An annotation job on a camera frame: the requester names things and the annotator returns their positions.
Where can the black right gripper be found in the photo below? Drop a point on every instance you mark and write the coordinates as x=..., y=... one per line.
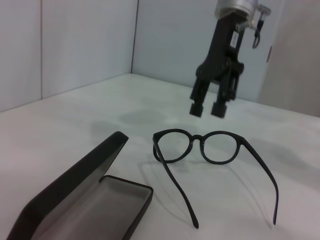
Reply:
x=222, y=50

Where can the black round-frame glasses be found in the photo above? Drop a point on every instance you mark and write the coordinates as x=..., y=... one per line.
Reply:
x=197, y=137

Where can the black glasses case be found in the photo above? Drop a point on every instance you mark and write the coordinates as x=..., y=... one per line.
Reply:
x=62, y=185

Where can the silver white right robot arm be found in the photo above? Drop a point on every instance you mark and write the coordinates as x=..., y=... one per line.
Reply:
x=235, y=5

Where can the small grey wall panel latch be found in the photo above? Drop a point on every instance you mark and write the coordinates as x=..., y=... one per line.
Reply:
x=269, y=53

